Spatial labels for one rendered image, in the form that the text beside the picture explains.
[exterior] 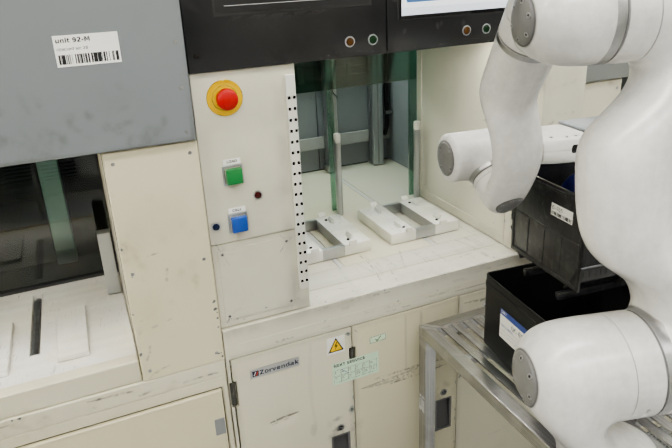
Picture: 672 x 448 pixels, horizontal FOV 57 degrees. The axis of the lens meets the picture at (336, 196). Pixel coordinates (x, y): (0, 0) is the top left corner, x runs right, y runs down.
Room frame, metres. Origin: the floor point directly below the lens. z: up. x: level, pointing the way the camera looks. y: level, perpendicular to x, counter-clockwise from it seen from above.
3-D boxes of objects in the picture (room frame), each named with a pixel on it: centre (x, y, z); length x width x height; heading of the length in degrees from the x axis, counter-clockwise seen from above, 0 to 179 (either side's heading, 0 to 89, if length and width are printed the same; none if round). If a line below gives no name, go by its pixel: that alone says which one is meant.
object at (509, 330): (1.09, -0.49, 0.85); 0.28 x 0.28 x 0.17; 17
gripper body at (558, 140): (1.07, -0.39, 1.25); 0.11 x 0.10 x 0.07; 107
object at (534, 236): (1.10, -0.49, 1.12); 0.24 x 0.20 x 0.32; 17
